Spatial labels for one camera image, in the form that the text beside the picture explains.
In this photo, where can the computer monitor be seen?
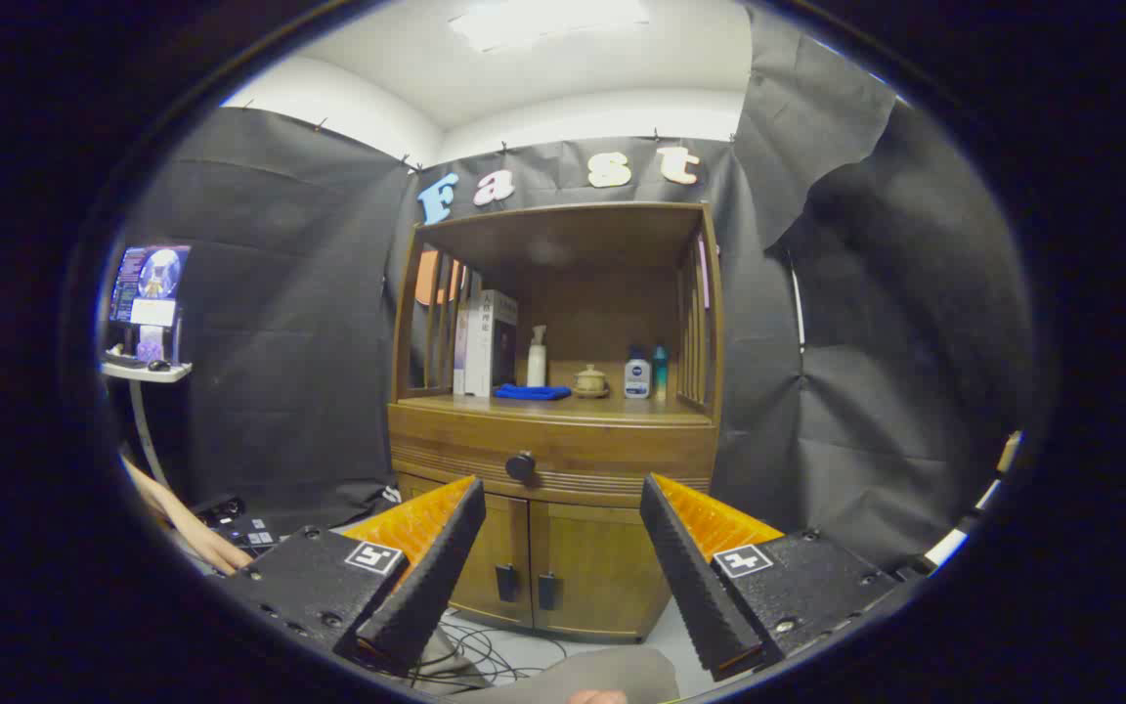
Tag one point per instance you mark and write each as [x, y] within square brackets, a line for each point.
[148, 279]

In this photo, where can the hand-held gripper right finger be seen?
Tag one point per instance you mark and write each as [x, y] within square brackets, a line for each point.
[690, 577]

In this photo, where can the person's grey clothing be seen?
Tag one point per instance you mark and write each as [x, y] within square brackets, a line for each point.
[583, 675]

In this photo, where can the folded blue cloth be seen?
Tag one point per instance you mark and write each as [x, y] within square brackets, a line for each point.
[534, 392]

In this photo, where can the white lotion bottle blue cap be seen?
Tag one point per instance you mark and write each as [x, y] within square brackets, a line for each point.
[637, 378]

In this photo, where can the thick white book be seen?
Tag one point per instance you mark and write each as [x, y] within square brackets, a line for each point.
[481, 342]

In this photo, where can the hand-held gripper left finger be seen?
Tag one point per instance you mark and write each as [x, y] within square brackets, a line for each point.
[436, 577]

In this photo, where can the white monitor stand tray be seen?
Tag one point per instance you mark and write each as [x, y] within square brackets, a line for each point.
[157, 374]

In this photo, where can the white pump bottle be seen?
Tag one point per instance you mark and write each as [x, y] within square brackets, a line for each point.
[537, 367]

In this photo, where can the beige lidded tea cup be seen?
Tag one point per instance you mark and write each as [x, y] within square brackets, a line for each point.
[589, 381]

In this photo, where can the black controller box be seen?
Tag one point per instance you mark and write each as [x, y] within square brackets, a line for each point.
[245, 533]

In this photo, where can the wooden cabinet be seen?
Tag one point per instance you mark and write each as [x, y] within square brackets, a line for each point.
[563, 235]

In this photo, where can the teal bottle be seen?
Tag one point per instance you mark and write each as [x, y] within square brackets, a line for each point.
[660, 372]

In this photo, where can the thin pale purple book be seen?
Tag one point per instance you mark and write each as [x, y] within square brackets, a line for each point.
[459, 352]

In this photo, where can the wooden drawer with black knob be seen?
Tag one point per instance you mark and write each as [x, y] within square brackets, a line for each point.
[622, 455]

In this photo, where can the wooden countertop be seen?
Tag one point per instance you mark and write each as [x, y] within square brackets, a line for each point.
[612, 406]

